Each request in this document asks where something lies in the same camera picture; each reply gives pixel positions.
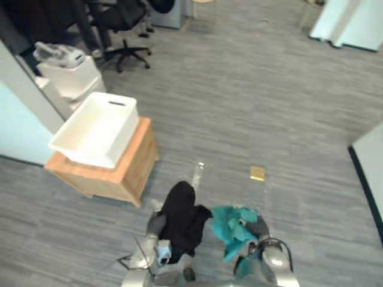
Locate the wooden cabinet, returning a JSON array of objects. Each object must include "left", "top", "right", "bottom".
[{"left": 44, "top": 117, "right": 159, "bottom": 209}]

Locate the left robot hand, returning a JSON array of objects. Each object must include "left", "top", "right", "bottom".
[{"left": 147, "top": 199, "right": 168, "bottom": 240}]

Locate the black cloth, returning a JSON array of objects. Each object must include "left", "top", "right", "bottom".
[{"left": 157, "top": 181, "right": 214, "bottom": 265}]

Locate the wooden stool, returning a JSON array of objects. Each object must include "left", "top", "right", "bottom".
[{"left": 190, "top": 0, "right": 217, "bottom": 32}]

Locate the white storage box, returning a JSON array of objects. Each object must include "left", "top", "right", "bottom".
[{"left": 35, "top": 54, "right": 107, "bottom": 112}]

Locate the white handheld device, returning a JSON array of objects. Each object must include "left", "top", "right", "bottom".
[{"left": 32, "top": 41, "right": 86, "bottom": 68}]

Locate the white plastic laundry basket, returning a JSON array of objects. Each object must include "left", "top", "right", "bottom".
[{"left": 48, "top": 91, "right": 139, "bottom": 169}]

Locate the clear plastic bottle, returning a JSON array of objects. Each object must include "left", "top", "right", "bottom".
[{"left": 191, "top": 161, "right": 206, "bottom": 192}]

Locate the white panel with black edge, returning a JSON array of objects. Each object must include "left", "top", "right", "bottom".
[{"left": 347, "top": 120, "right": 383, "bottom": 228}]

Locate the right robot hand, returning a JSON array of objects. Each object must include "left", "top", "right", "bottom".
[{"left": 241, "top": 213, "right": 269, "bottom": 242}]

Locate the white partition panel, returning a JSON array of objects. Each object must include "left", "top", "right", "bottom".
[{"left": 308, "top": 0, "right": 383, "bottom": 53}]

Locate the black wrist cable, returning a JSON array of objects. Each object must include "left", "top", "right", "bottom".
[{"left": 256, "top": 237, "right": 294, "bottom": 271}]

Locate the teal cloth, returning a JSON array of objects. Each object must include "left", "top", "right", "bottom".
[{"left": 210, "top": 204, "right": 261, "bottom": 264}]

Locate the black office chair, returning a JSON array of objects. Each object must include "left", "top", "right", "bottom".
[{"left": 88, "top": 0, "right": 154, "bottom": 74}]

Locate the small yellow flat block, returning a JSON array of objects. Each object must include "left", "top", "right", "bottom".
[{"left": 250, "top": 166, "right": 267, "bottom": 182}]

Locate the grey washing machine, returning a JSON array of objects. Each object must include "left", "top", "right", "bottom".
[{"left": 150, "top": 0, "right": 184, "bottom": 30}]

